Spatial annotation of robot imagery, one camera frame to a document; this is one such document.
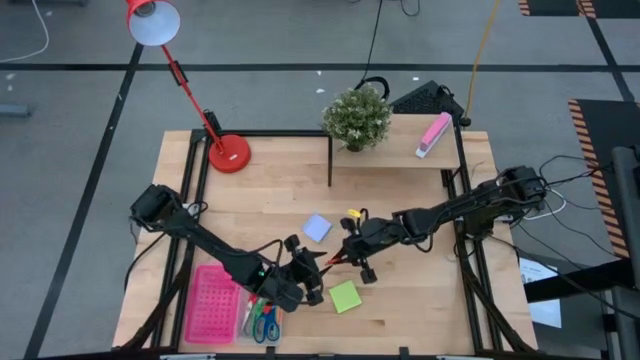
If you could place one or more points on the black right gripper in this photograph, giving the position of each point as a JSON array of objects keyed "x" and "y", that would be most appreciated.
[{"x": 377, "y": 235}]

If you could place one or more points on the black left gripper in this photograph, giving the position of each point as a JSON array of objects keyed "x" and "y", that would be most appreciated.
[{"x": 292, "y": 287}]

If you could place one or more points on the red eraser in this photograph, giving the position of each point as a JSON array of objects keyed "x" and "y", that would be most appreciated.
[{"x": 334, "y": 261}]

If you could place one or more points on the pale blue sticky note pad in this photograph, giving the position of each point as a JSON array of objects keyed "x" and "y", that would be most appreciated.
[{"x": 317, "y": 228}]

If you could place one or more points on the green sticky note pad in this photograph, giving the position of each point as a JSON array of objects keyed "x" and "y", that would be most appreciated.
[{"x": 345, "y": 296}]

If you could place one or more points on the clear plastic box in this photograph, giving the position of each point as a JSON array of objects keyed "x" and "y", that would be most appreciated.
[{"x": 245, "y": 339}]

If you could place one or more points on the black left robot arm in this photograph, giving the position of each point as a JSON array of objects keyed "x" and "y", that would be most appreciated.
[{"x": 215, "y": 245}]

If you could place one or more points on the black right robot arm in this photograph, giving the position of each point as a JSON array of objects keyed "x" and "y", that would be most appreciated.
[{"x": 470, "y": 205}]

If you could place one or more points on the yellow tag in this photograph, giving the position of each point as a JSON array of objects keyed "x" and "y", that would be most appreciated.
[{"x": 354, "y": 213}]

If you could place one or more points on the pink plastic basket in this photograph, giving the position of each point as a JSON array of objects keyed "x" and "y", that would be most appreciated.
[{"x": 212, "y": 305}]

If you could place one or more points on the red desk lamp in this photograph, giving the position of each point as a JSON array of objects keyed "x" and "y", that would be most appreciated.
[{"x": 230, "y": 155}]

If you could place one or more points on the green potted plant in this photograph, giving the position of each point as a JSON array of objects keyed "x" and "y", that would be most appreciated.
[{"x": 357, "y": 117}]

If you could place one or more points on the pink stapler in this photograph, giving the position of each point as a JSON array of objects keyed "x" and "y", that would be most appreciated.
[{"x": 434, "y": 134}]

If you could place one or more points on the black perforated panel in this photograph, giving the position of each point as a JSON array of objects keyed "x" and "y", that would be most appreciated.
[{"x": 425, "y": 100}]

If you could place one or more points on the white paper sheet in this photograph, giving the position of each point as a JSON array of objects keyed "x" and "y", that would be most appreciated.
[{"x": 545, "y": 305}]

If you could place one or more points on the grey metal column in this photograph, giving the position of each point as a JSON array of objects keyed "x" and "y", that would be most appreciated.
[{"x": 627, "y": 225}]

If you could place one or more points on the striped black floor mat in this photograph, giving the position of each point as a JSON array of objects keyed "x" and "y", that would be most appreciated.
[
  {"x": 610, "y": 125},
  {"x": 555, "y": 7}
]

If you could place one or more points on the black metal frame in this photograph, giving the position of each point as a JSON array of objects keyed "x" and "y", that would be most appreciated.
[{"x": 330, "y": 160}]

